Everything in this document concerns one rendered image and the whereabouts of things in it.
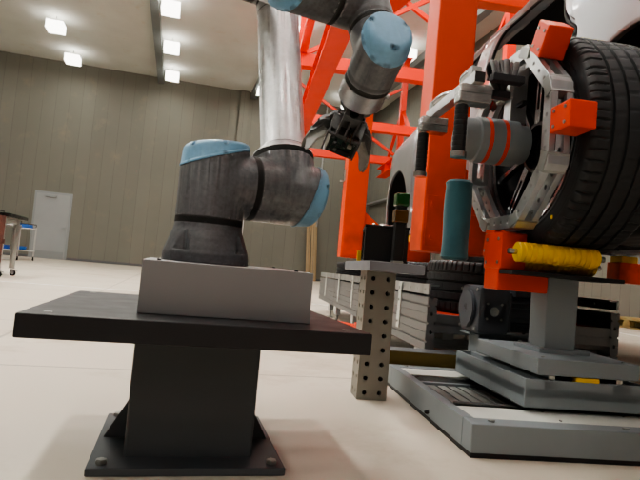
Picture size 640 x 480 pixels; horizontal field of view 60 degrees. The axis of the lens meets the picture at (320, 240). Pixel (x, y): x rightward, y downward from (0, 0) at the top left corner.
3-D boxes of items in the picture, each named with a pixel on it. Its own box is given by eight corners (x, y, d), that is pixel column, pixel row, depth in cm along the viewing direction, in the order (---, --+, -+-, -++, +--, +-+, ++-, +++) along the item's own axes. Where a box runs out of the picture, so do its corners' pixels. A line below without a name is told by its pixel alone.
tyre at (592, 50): (718, 151, 130) (624, 1, 170) (625, 139, 127) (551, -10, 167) (573, 298, 182) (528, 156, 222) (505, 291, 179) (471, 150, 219)
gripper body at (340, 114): (318, 150, 116) (334, 109, 106) (329, 123, 121) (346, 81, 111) (351, 163, 116) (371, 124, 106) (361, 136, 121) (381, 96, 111)
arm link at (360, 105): (350, 59, 107) (396, 78, 108) (343, 78, 111) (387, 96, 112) (339, 88, 102) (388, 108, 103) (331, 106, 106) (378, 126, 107)
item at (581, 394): (647, 418, 153) (649, 382, 153) (523, 410, 148) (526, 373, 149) (550, 380, 202) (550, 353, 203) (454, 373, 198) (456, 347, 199)
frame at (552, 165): (566, 226, 144) (579, 22, 147) (542, 224, 144) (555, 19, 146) (480, 236, 198) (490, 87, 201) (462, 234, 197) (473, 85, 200)
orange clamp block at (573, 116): (575, 137, 146) (597, 129, 137) (548, 133, 145) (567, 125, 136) (577, 110, 146) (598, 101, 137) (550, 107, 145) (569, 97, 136)
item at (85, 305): (-10, 507, 86) (14, 311, 87) (66, 406, 144) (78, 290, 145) (359, 500, 101) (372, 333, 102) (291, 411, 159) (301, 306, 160)
